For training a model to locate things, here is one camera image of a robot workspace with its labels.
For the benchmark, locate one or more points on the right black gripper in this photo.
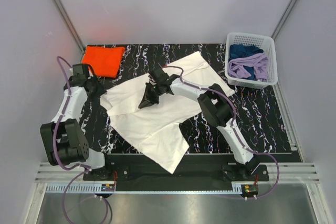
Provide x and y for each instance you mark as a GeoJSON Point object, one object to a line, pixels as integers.
{"type": "Point", "coordinates": [148, 100]}

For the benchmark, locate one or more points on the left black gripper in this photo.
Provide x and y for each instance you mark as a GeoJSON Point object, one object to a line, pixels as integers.
{"type": "Point", "coordinates": [101, 90]}

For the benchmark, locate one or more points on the white t shirt red print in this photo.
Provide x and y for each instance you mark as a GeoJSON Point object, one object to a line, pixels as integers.
{"type": "Point", "coordinates": [153, 131]}

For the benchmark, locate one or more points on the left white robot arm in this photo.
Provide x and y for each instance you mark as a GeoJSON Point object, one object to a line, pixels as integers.
{"type": "Point", "coordinates": [64, 141]}

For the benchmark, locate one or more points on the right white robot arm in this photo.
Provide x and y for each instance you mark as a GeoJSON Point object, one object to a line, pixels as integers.
{"type": "Point", "coordinates": [217, 109]}

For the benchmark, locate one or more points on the folded orange t shirt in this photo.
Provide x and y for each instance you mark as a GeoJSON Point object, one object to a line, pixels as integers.
{"type": "Point", "coordinates": [104, 61]}

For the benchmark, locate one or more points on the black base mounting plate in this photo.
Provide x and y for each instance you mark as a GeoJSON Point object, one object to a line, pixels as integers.
{"type": "Point", "coordinates": [192, 169]}

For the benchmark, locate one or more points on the dark blue t shirt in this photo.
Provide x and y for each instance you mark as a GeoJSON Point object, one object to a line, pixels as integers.
{"type": "Point", "coordinates": [244, 51]}

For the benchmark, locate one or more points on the white plastic laundry basket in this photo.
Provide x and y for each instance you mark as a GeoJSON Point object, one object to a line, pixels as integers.
{"type": "Point", "coordinates": [263, 42]}

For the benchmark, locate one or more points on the lilac t shirt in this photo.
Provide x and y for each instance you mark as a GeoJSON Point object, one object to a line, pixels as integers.
{"type": "Point", "coordinates": [260, 62]}

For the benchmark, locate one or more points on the slotted cable duct rail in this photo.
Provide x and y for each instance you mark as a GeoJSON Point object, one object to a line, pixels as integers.
{"type": "Point", "coordinates": [147, 188]}

